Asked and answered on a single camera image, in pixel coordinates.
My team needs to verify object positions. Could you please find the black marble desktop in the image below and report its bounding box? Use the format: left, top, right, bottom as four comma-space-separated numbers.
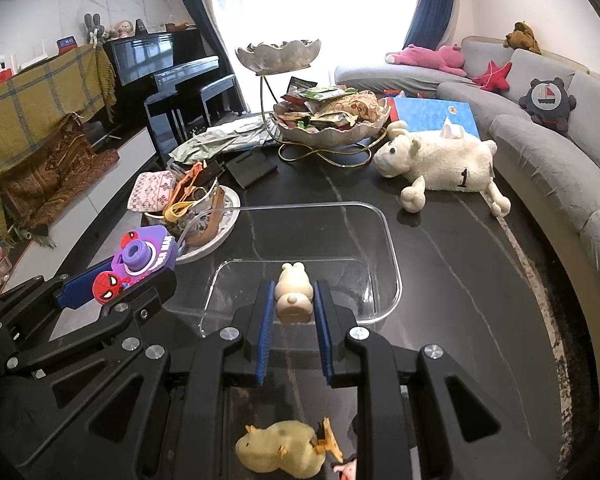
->
45, 125, 581, 480

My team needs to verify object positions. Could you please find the blue curtain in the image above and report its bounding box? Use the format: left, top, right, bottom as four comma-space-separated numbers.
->
402, 0, 463, 51
167, 0, 248, 116

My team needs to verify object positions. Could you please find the brown patterned cloth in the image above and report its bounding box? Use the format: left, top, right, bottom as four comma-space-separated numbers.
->
0, 115, 121, 231

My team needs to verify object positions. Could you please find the orange wrapper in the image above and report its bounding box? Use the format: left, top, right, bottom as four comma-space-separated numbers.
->
167, 161, 216, 211

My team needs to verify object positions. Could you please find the brown bear plush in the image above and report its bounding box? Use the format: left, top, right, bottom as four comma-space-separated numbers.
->
504, 21, 542, 55

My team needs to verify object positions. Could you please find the purple toy camera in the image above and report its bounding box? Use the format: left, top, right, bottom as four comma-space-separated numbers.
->
92, 225, 178, 306

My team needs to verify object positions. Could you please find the grey bunny plush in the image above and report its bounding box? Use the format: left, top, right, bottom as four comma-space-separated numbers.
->
83, 12, 106, 50

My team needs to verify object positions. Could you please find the black piano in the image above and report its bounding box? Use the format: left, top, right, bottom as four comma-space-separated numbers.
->
102, 27, 221, 161

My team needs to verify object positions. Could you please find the red star cushion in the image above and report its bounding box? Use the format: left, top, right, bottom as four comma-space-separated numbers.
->
472, 60, 513, 93

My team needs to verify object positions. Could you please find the cream bear figurine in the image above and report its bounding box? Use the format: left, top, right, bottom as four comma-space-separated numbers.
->
273, 261, 315, 325

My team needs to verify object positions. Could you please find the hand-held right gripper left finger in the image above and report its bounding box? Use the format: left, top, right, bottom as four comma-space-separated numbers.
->
10, 281, 277, 480

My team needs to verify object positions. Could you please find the pink bear plush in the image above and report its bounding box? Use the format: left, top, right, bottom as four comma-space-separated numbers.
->
385, 43, 473, 78

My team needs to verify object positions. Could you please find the pink pig figurine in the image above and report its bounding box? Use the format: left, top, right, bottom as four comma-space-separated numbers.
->
331, 452, 361, 480

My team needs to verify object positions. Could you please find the pile of papers and packets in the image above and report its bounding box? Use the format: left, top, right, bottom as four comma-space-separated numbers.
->
169, 115, 281, 166

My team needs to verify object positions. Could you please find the white low cabinet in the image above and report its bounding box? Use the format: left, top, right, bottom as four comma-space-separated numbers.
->
0, 125, 161, 306

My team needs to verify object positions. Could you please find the silver two-tier fruit stand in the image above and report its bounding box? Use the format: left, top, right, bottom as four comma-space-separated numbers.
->
235, 37, 392, 167

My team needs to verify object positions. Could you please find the blue book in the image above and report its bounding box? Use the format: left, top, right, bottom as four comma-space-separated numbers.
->
387, 94, 481, 138

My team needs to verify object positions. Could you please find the black wallet case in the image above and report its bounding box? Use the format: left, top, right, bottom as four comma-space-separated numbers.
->
226, 152, 276, 190

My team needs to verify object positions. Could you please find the white sheep plush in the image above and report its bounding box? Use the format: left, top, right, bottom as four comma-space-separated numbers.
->
372, 121, 512, 218

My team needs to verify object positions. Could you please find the pile of snack packets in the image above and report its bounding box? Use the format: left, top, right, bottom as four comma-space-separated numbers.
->
280, 77, 388, 133

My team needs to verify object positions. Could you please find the yellow duck plush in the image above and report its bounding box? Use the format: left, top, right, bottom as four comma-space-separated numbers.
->
235, 417, 343, 480

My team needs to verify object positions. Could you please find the yellow plaid blanket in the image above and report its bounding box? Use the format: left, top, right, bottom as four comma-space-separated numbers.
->
0, 42, 117, 246

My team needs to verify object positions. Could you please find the clear plastic container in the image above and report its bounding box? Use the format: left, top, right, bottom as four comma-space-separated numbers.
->
162, 201, 403, 338

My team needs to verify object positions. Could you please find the brown leather strap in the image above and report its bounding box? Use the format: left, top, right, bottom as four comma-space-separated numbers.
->
185, 185, 231, 247

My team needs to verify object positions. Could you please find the navy round sailboat cushion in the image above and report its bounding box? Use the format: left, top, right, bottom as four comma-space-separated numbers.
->
518, 77, 577, 136

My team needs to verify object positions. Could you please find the pink patterned pouch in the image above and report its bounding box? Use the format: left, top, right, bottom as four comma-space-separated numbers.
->
128, 170, 177, 212

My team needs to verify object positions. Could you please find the black piano bench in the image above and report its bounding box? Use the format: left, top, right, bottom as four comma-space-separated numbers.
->
198, 74, 246, 128

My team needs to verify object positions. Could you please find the grey curved sofa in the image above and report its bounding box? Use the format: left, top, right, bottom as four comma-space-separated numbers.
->
334, 35, 600, 361

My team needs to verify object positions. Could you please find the white bowl with clutter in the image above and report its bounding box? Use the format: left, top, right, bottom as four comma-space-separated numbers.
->
141, 185, 242, 263

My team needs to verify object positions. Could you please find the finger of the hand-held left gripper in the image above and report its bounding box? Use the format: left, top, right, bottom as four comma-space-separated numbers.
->
0, 258, 125, 343
0, 270, 179, 377

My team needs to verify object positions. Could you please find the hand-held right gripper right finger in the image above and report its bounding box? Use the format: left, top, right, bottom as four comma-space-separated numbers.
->
313, 279, 557, 480

